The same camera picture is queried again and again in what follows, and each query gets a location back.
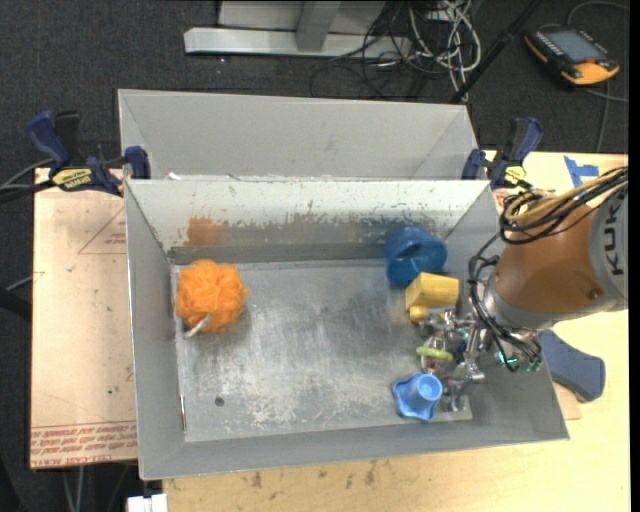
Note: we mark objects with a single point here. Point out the orange mesh bath sponge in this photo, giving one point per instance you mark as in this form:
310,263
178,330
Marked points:
210,295

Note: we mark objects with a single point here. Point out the yellow block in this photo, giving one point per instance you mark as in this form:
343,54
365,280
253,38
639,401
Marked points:
435,290

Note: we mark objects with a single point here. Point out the brown cardboard board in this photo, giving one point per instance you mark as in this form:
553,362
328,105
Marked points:
80,325

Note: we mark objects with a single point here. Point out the light blue star-shaped cup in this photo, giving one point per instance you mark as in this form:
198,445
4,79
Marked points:
417,395

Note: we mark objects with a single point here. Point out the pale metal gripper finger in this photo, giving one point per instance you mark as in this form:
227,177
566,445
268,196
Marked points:
462,382
452,324

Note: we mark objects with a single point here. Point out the grey metal bin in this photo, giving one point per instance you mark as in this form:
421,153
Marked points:
310,330

